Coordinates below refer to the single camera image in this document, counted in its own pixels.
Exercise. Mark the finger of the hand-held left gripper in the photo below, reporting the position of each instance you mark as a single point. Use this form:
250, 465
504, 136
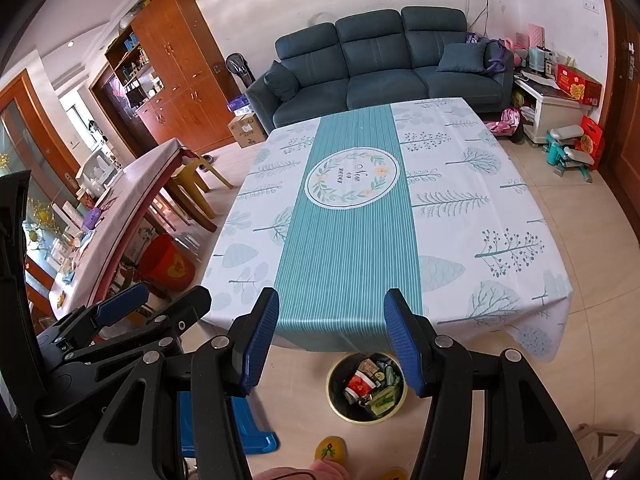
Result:
190, 307
122, 305

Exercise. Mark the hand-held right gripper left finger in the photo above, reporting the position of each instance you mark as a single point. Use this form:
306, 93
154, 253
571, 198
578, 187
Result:
260, 340

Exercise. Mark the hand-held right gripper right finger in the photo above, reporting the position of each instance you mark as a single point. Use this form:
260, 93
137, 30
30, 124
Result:
400, 340

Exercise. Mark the kraft paper box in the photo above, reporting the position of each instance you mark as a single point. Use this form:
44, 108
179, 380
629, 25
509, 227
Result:
368, 366

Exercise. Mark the red paper cup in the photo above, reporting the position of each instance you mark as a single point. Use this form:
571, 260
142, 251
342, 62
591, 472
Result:
359, 387

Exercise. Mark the small green packets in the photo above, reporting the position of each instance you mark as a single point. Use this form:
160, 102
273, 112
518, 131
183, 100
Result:
385, 402

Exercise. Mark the round trash bin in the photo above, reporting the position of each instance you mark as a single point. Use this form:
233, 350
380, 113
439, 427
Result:
340, 410

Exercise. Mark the red bucket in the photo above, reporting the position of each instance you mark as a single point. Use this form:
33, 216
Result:
165, 265

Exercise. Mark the teal and white printed tablecloth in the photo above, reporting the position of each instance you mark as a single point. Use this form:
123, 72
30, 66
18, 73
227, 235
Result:
350, 260

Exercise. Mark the blue plastic stool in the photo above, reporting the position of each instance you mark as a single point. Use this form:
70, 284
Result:
260, 442

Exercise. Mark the yellow plastic stool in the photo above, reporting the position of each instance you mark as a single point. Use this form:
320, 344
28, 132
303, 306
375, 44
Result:
192, 180

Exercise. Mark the yellow slipper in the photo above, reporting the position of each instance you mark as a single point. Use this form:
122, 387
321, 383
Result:
389, 475
330, 447

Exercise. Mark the cardboard box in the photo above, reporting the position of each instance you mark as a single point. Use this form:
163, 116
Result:
247, 130

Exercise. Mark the glass display cabinet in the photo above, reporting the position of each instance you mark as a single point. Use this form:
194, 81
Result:
30, 125

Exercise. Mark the purple packet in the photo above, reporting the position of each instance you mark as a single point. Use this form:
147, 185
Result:
240, 105

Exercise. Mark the pink backpack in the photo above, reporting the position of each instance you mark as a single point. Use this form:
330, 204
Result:
505, 125

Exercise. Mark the dark blue cushion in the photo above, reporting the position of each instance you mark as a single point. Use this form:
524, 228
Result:
462, 57
281, 82

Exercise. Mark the black standing fan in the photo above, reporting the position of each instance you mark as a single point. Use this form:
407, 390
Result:
239, 67

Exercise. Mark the white cabinet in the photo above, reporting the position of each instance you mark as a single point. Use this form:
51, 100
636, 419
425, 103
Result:
550, 115

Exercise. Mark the dark blue sofa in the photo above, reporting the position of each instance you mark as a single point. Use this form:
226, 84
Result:
375, 70

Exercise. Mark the small red gift box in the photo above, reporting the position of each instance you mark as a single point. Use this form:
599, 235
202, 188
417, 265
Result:
590, 142

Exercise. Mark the large red gift box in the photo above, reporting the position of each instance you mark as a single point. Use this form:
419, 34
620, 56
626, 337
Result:
577, 85

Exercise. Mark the wooden door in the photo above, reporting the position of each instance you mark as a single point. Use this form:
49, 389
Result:
622, 110

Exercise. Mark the wooden wall cabinet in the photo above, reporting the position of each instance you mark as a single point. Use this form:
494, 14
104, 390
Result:
180, 60

